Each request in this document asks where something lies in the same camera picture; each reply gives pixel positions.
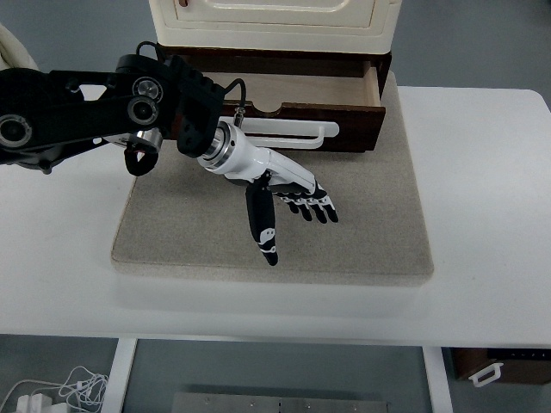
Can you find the white power adapter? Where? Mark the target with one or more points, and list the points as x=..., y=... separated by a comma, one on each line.
x=32, y=403

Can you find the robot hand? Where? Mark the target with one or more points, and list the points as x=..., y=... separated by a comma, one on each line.
x=258, y=161

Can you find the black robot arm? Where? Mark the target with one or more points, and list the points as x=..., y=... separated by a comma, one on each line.
x=86, y=112

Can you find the dark brown wooden drawer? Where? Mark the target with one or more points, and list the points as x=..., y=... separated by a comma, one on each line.
x=357, y=125

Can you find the white table leg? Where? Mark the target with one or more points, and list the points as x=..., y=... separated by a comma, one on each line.
x=437, y=383
x=118, y=378

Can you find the brown wooden box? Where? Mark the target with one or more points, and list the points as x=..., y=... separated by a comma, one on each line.
x=525, y=370

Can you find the beige fabric mat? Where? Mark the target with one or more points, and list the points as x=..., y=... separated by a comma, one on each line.
x=366, y=215

